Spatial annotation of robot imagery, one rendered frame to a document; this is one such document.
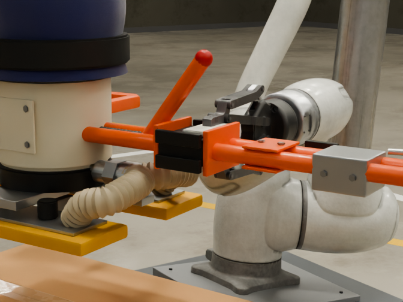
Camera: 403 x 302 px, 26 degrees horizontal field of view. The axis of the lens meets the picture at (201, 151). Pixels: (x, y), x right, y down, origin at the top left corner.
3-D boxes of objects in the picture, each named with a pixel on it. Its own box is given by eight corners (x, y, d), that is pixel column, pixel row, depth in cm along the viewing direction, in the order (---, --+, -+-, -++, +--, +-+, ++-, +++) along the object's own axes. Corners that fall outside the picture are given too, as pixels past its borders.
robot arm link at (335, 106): (337, 129, 133) (274, 170, 140) (375, 114, 146) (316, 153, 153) (300, 69, 134) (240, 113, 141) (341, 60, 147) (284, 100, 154)
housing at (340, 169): (309, 190, 104) (310, 153, 103) (332, 178, 109) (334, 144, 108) (364, 199, 100) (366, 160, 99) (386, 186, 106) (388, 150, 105)
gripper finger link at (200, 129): (229, 129, 117) (229, 123, 117) (201, 137, 111) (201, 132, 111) (210, 126, 118) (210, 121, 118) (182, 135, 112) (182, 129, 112)
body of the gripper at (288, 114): (300, 96, 129) (270, 105, 121) (298, 153, 131) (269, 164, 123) (255, 92, 133) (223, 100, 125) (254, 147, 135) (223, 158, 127)
